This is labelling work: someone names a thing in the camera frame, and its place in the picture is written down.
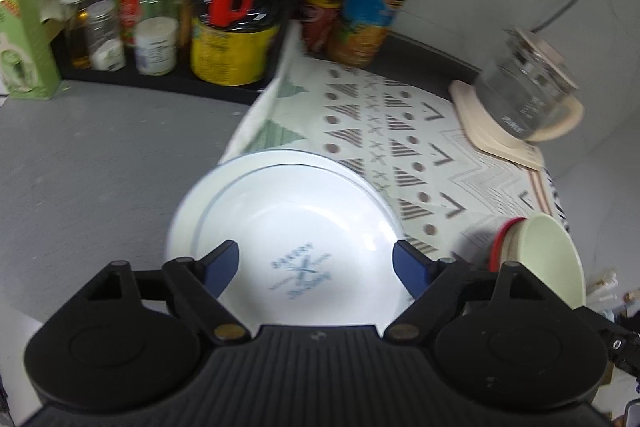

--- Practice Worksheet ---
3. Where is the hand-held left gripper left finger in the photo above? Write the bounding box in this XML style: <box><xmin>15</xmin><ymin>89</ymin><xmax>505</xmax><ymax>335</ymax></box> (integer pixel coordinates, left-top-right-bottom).
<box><xmin>84</xmin><ymin>239</ymin><xmax>253</xmax><ymax>347</ymax></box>

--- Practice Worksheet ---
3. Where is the clear glass spice jar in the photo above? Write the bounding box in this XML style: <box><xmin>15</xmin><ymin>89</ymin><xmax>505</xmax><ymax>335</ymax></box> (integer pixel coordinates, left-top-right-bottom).
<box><xmin>82</xmin><ymin>0</ymin><xmax>127</xmax><ymax>72</ymax></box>

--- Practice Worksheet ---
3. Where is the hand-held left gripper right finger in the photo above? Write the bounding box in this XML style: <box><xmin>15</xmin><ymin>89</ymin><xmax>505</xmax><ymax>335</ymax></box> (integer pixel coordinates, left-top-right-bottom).
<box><xmin>383</xmin><ymin>238</ymin><xmax>549</xmax><ymax>345</ymax></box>

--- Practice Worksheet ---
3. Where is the black condiment tray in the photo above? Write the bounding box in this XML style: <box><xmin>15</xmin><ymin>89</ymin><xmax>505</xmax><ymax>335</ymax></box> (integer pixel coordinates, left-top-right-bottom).
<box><xmin>52</xmin><ymin>21</ymin><xmax>290</xmax><ymax>106</ymax></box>

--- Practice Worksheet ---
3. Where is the white bowl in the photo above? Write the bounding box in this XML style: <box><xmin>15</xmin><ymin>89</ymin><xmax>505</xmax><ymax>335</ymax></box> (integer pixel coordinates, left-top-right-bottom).
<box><xmin>192</xmin><ymin>163</ymin><xmax>407</xmax><ymax>327</ymax></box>

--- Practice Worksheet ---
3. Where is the glass kettle with cream handle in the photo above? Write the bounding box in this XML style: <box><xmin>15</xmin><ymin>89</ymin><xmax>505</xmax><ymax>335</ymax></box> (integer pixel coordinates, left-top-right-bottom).
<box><xmin>472</xmin><ymin>26</ymin><xmax>582</xmax><ymax>142</ymax></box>

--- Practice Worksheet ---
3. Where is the plain white plate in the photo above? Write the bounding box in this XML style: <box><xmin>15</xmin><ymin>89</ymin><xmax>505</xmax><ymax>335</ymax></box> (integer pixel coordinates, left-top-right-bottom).
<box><xmin>165</xmin><ymin>149</ymin><xmax>401</xmax><ymax>265</ymax></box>

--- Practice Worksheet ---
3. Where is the light green carton box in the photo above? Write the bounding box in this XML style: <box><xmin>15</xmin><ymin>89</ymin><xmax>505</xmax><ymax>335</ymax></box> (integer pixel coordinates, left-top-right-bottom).
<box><xmin>0</xmin><ymin>0</ymin><xmax>64</xmax><ymax>101</ymax></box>

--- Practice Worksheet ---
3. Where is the patterned fringed table mat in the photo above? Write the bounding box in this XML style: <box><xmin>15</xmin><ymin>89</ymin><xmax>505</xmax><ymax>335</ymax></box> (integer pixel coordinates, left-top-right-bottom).
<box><xmin>219</xmin><ymin>51</ymin><xmax>583</xmax><ymax>288</ymax></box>

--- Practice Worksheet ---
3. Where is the small white jar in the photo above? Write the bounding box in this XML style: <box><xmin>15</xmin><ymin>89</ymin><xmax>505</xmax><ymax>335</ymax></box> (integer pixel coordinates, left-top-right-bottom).
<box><xmin>134</xmin><ymin>17</ymin><xmax>179</xmax><ymax>76</ymax></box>

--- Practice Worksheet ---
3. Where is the red bowl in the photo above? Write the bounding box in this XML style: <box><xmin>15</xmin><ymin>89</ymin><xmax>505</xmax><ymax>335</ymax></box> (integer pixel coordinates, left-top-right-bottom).
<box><xmin>487</xmin><ymin>217</ymin><xmax>527</xmax><ymax>274</ymax></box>

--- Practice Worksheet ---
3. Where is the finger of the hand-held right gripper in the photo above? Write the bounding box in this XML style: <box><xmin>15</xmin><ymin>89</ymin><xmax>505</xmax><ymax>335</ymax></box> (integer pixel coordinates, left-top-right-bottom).
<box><xmin>597</xmin><ymin>322</ymin><xmax>640</xmax><ymax>378</ymax></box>

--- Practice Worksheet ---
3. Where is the cream kettle base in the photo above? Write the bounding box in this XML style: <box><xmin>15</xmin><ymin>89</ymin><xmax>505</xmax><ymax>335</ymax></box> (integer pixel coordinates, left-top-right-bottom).
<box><xmin>448</xmin><ymin>78</ymin><xmax>586</xmax><ymax>171</ymax></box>

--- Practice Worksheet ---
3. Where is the cream bowl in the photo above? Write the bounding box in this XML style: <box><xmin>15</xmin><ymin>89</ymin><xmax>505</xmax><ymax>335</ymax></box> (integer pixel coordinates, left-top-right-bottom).
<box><xmin>499</xmin><ymin>218</ymin><xmax>532</xmax><ymax>269</ymax></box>

